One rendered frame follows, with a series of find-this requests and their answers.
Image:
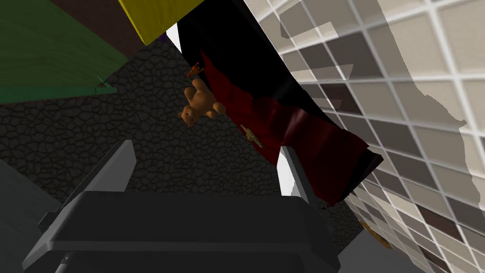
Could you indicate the brown teddy bear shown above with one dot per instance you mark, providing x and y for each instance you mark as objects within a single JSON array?
[{"x": 197, "y": 103}]

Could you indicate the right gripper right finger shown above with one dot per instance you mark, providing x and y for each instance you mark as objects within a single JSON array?
[{"x": 291, "y": 176}]

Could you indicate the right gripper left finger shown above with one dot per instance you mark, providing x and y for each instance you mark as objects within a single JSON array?
[{"x": 110, "y": 170}]

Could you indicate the yellow box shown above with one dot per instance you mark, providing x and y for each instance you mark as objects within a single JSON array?
[{"x": 157, "y": 17}]

